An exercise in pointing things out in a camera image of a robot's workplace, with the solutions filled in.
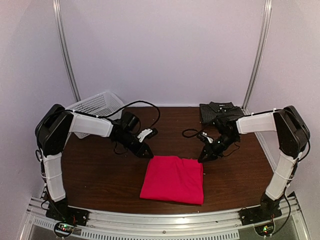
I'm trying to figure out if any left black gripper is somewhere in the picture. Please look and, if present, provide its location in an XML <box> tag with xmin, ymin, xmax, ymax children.
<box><xmin>116</xmin><ymin>132</ymin><xmax>154</xmax><ymax>159</ymax></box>

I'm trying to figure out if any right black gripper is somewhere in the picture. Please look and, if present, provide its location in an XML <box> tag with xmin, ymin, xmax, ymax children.
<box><xmin>198</xmin><ymin>133</ymin><xmax>239</xmax><ymax>164</ymax></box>

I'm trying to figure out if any red garment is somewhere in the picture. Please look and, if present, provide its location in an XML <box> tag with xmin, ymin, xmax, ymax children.
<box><xmin>139</xmin><ymin>156</ymin><xmax>204</xmax><ymax>205</ymax></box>

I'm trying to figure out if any black pinstriped shirt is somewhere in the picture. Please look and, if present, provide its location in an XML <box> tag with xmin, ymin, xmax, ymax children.
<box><xmin>199</xmin><ymin>101</ymin><xmax>244</xmax><ymax>125</ymax></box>

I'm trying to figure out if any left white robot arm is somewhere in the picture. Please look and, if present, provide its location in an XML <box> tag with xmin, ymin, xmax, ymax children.
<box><xmin>35</xmin><ymin>104</ymin><xmax>158</xmax><ymax>202</ymax></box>

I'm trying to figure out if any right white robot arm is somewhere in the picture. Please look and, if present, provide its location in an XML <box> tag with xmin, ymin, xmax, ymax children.
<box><xmin>197</xmin><ymin>105</ymin><xmax>311</xmax><ymax>202</ymax></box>

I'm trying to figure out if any white plastic laundry basket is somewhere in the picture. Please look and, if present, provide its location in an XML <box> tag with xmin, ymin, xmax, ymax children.
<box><xmin>67</xmin><ymin>91</ymin><xmax>124</xmax><ymax>139</ymax></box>

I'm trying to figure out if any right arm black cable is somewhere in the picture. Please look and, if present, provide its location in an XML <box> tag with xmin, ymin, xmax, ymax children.
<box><xmin>182</xmin><ymin>127</ymin><xmax>216</xmax><ymax>138</ymax></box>

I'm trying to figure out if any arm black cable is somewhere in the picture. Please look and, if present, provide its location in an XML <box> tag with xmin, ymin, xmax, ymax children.
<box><xmin>34</xmin><ymin>100</ymin><xmax>161</xmax><ymax>161</ymax></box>
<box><xmin>182</xmin><ymin>127</ymin><xmax>216</xmax><ymax>138</ymax></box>

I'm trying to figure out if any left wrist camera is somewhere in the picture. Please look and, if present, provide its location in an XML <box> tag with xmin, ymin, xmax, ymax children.
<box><xmin>121</xmin><ymin>111</ymin><xmax>159</xmax><ymax>143</ymax></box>

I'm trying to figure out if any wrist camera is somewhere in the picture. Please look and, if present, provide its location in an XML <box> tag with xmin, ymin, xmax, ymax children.
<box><xmin>196</xmin><ymin>116</ymin><xmax>238</xmax><ymax>144</ymax></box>
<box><xmin>121</xmin><ymin>111</ymin><xmax>159</xmax><ymax>143</ymax></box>

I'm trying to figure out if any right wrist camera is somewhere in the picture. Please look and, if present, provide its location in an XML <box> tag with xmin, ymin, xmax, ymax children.
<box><xmin>196</xmin><ymin>116</ymin><xmax>238</xmax><ymax>144</ymax></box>

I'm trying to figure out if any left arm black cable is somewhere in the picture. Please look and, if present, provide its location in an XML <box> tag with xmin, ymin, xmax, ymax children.
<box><xmin>34</xmin><ymin>100</ymin><xmax>161</xmax><ymax>161</ymax></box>

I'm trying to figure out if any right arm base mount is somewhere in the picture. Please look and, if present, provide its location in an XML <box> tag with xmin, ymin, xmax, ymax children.
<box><xmin>238</xmin><ymin>192</ymin><xmax>292</xmax><ymax>239</ymax></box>

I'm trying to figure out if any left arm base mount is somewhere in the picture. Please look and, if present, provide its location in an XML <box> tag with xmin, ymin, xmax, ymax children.
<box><xmin>41</xmin><ymin>191</ymin><xmax>89</xmax><ymax>240</ymax></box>

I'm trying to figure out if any right aluminium corner post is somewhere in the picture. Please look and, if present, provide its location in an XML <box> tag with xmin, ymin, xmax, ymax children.
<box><xmin>242</xmin><ymin>0</ymin><xmax>273</xmax><ymax>111</ymax></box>

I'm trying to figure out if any aluminium corner post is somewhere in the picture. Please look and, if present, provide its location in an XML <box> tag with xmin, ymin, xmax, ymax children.
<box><xmin>52</xmin><ymin>0</ymin><xmax>81</xmax><ymax>102</ymax></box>
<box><xmin>242</xmin><ymin>0</ymin><xmax>273</xmax><ymax>111</ymax></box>

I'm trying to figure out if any left aluminium corner post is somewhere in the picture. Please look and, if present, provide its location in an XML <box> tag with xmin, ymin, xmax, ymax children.
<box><xmin>52</xmin><ymin>0</ymin><xmax>81</xmax><ymax>102</ymax></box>

